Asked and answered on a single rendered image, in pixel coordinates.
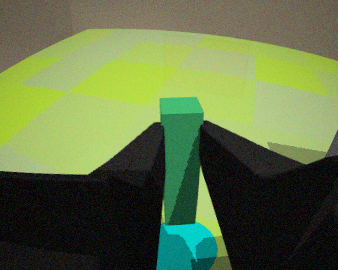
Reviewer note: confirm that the cyan circle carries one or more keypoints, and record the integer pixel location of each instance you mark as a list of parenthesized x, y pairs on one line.
[(186, 247)]

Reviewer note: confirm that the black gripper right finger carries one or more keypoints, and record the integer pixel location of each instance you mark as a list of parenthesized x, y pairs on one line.
[(269, 208)]

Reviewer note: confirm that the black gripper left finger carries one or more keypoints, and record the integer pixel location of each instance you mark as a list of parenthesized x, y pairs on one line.
[(113, 213)]

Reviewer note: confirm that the dark green rectangular post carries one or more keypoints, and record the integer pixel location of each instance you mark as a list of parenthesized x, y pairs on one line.
[(181, 118)]

